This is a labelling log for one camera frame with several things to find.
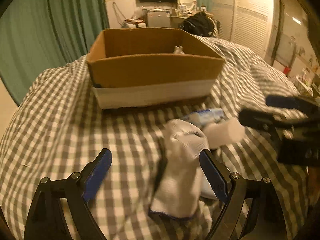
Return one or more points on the white bear plush toy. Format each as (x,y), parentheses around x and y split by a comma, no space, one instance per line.
(178,50)

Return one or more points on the white louvered wardrobe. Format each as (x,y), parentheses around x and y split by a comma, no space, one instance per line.
(245,22)

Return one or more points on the white round jar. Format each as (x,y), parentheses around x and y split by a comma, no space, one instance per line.
(224,133)

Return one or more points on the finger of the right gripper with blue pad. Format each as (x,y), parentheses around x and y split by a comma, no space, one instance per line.
(301,103)
(265,121)

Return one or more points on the black jacket on chair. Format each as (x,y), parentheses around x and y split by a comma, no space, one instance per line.
(199,25)

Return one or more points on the brown cardboard box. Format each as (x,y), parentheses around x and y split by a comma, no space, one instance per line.
(138,67)

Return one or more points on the wooden dressing table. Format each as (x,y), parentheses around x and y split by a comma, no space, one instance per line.
(175,21)

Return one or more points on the large green curtain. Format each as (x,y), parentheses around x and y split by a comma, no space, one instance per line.
(41,34)

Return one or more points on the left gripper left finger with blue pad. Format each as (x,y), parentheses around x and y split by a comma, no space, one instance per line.
(46,219)

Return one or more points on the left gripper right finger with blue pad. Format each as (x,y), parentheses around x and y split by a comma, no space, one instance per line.
(265,218)

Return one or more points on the small grey refrigerator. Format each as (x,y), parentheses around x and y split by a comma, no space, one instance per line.
(158,19)

